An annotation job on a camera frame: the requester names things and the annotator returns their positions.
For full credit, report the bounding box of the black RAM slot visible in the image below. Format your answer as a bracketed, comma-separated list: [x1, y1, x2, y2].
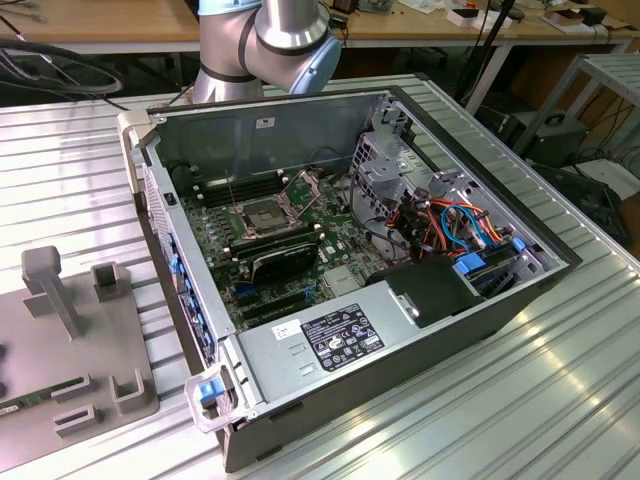
[232, 231, 325, 259]
[192, 168, 287, 195]
[195, 175, 290, 207]
[228, 224, 321, 252]

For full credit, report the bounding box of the CPU socket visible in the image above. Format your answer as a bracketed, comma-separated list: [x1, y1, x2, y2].
[237, 198, 290, 237]

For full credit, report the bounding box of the black expansion slot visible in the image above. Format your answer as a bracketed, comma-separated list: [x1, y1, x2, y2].
[243, 298, 310, 325]
[238, 288, 307, 315]

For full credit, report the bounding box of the green motherboard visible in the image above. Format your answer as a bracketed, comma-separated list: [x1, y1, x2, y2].
[177, 167, 381, 334]

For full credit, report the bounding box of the silver chipset heatsink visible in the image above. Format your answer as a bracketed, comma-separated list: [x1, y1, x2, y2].
[322, 267, 365, 296]

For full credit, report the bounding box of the metal socket cover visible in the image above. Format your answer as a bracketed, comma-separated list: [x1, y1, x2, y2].
[279, 168, 324, 224]

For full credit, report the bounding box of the silver drive cage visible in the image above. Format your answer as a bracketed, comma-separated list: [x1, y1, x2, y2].
[349, 132, 437, 261]

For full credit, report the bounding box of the grey power supply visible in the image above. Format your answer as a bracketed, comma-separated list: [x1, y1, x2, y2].
[237, 279, 419, 404]

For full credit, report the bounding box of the hard disk in blue carrier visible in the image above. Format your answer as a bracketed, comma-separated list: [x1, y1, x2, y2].
[452, 243, 522, 297]

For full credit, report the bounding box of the open black PC case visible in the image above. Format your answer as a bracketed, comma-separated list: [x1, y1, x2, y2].
[117, 84, 584, 474]

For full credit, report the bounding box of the blue case latch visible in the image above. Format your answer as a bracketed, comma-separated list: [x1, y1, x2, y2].
[198, 380, 223, 409]

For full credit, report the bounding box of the wooden desk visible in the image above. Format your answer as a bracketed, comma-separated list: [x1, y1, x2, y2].
[329, 0, 637, 51]
[0, 0, 202, 57]

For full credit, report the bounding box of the white box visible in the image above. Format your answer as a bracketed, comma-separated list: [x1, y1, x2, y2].
[446, 4, 514, 30]

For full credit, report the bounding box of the grey parts rack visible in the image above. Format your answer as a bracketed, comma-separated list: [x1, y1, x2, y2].
[0, 245, 162, 441]

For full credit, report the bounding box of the brown box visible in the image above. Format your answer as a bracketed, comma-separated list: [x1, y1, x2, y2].
[542, 7, 590, 32]

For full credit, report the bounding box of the green RAM stick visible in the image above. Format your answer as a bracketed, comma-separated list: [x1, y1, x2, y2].
[0, 387, 57, 417]

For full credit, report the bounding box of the black wire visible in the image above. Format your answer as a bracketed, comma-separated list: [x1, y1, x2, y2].
[348, 168, 397, 262]

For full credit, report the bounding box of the orange wire bundle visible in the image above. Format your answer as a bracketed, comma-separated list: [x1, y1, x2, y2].
[388, 196, 507, 252]

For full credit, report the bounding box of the black plastic duct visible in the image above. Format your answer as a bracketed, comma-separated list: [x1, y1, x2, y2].
[386, 253, 484, 330]

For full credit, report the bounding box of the blue wire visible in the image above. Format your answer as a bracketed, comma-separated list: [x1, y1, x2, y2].
[439, 201, 494, 251]

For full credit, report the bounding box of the black box with handle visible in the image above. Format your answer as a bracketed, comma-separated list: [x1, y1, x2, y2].
[509, 112, 590, 167]

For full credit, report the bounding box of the black cable bundle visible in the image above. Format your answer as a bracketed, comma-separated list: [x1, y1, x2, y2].
[0, 40, 127, 104]

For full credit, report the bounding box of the grey metal frame shelf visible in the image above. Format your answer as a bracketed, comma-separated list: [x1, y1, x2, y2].
[514, 52, 640, 162]

